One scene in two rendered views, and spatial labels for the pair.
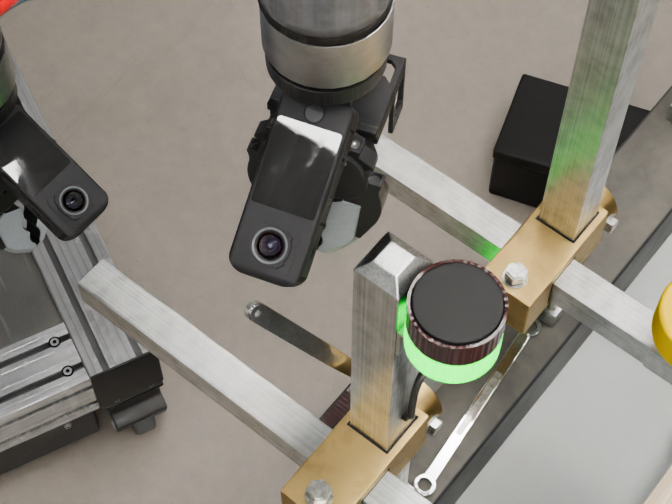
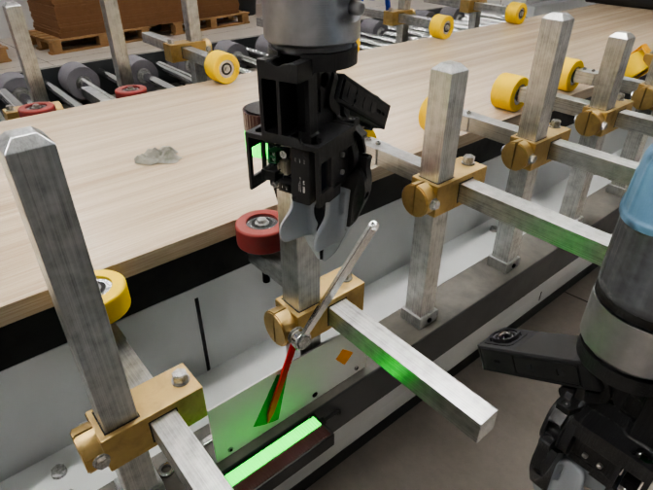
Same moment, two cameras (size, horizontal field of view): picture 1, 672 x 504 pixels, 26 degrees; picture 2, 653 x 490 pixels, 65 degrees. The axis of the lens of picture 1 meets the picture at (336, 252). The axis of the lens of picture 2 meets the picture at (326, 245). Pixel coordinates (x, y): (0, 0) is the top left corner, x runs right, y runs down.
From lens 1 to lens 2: 1.10 m
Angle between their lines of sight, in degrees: 87
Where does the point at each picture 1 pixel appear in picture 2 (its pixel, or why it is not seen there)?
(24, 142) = (559, 347)
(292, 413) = (351, 317)
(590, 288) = (134, 375)
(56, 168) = (525, 344)
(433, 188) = (200, 466)
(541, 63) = not seen: outside the picture
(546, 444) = not seen: hidden behind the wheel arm
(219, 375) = (393, 340)
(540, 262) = (157, 386)
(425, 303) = not seen: hidden behind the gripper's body
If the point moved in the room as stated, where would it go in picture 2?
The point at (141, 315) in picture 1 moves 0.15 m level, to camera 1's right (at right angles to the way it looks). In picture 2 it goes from (446, 380) to (313, 361)
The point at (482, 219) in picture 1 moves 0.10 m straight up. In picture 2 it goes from (177, 433) to (159, 366)
